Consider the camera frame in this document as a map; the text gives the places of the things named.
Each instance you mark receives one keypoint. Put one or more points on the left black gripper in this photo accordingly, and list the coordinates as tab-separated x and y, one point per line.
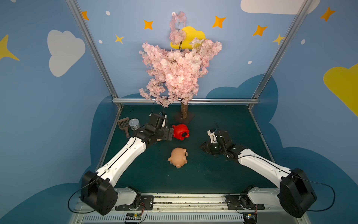
170	133

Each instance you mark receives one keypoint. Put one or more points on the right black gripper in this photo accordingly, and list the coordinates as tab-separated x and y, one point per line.
209	147

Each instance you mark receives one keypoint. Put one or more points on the red piggy bank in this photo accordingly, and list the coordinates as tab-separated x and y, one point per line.
180	131

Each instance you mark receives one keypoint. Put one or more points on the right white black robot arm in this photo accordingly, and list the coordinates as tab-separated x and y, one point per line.
293	191

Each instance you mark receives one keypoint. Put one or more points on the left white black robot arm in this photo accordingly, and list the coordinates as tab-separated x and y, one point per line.
98	188

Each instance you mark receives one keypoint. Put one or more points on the small metal can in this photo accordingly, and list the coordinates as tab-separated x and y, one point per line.
134	124

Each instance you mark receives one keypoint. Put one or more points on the brown toy scoop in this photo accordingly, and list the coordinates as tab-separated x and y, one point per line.
123	124

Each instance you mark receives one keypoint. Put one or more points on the pink cherry blossom tree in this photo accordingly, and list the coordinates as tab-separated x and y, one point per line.
175	73

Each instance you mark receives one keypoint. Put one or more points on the right controller board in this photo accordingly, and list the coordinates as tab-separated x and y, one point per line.
249	218

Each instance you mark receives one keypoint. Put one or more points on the controller board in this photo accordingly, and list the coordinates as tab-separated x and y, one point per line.
249	218
133	218

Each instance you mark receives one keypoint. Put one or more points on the left controller board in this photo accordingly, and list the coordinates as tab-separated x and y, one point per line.
133	218

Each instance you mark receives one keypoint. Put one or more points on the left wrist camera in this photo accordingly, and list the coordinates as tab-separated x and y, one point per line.
158	120

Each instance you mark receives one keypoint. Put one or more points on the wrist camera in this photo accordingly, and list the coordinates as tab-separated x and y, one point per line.
158	120
212	136

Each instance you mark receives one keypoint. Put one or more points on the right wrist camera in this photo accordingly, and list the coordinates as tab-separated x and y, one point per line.
212	136

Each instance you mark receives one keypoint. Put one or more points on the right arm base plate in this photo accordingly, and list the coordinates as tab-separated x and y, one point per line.
241	202

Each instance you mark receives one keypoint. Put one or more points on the aluminium mounting rail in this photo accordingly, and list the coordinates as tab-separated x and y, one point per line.
187	209

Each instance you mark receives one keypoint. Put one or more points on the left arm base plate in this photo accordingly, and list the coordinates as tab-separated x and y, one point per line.
145	202

